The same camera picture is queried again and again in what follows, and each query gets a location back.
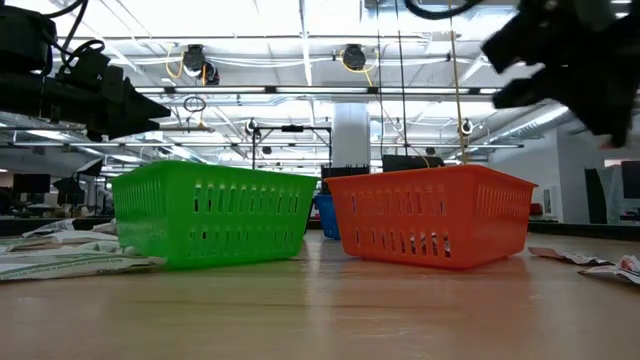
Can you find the ceiling light rail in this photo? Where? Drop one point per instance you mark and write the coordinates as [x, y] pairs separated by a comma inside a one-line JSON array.
[[225, 90]]

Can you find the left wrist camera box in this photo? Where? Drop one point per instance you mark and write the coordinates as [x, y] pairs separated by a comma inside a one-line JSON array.
[[25, 37]]

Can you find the orange plastic basket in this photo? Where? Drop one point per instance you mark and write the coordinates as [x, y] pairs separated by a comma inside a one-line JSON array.
[[430, 220]]

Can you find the silver air duct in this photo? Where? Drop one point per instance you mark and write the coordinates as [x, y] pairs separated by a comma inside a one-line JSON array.
[[540, 122]]

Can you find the small ceiling reel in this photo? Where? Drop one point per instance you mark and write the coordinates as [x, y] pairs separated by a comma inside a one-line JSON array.
[[250, 126], [466, 127]]

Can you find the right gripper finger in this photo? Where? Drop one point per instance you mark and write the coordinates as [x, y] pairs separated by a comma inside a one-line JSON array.
[[530, 92], [517, 45]]

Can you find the black wall monitor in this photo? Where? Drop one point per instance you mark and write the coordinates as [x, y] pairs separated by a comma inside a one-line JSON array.
[[632, 180]]

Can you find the black background monitor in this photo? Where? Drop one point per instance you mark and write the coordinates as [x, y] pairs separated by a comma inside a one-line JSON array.
[[31, 183]]

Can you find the green plastic basket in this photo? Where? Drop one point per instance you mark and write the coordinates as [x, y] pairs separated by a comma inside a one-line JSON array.
[[215, 215]]

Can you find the white red-print bandage packet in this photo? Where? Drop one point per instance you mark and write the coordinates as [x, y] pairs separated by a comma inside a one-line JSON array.
[[570, 257], [615, 272]]

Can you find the black plastic basket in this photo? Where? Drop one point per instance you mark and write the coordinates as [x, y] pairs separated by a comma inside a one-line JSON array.
[[345, 172]]

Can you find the black overhead rig frame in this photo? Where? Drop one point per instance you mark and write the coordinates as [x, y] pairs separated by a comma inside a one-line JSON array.
[[292, 128]]

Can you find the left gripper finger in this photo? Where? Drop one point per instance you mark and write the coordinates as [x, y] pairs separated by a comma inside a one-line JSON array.
[[137, 100], [132, 126]]

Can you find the dark wall panel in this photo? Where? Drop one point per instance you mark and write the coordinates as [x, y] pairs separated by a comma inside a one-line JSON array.
[[595, 195]]

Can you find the blue plastic basket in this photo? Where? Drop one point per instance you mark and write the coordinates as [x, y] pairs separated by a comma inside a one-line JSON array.
[[327, 215]]

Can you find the white building column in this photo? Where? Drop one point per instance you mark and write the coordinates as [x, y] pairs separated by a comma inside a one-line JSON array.
[[350, 135]]

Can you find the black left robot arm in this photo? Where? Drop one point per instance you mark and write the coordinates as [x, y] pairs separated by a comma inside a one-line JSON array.
[[30, 97]]

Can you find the long white gauze packet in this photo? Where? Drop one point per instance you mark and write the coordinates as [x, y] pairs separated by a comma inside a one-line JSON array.
[[106, 227], [65, 239], [75, 267], [47, 227]]

